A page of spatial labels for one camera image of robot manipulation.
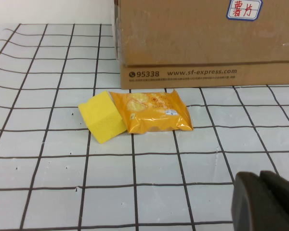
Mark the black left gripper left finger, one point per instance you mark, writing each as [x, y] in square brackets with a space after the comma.
[250, 207]

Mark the cardboard box with F2 print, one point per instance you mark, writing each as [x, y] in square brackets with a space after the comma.
[195, 43]

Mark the yellow foam cube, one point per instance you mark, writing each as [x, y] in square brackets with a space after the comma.
[102, 118]

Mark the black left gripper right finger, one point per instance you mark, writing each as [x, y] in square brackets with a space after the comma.
[284, 192]

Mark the white grid tablecloth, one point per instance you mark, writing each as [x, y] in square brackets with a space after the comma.
[135, 180]

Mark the small orange cracker packet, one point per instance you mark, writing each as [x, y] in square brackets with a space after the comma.
[156, 115]

